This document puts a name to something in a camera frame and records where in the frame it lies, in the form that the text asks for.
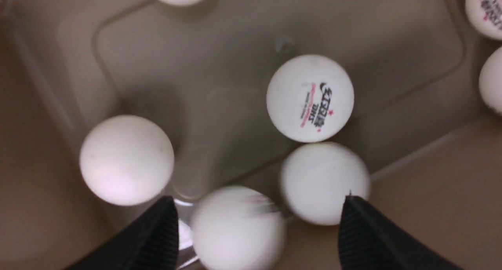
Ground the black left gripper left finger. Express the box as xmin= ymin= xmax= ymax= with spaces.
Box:
xmin=66 ymin=196 xmax=179 ymax=270

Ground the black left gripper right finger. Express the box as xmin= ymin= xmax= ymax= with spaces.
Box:
xmin=338 ymin=195 xmax=459 ymax=270

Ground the white ball pair marked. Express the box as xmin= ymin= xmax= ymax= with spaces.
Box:
xmin=280 ymin=142 xmax=371 ymax=226

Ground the white ball pair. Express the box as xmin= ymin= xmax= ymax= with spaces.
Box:
xmin=191 ymin=186 xmax=286 ymax=270

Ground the white ball printed logo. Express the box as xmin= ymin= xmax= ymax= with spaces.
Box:
xmin=465 ymin=0 xmax=502 ymax=40

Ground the olive green plastic bin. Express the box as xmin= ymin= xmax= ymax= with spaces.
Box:
xmin=1 ymin=0 xmax=501 ymax=270

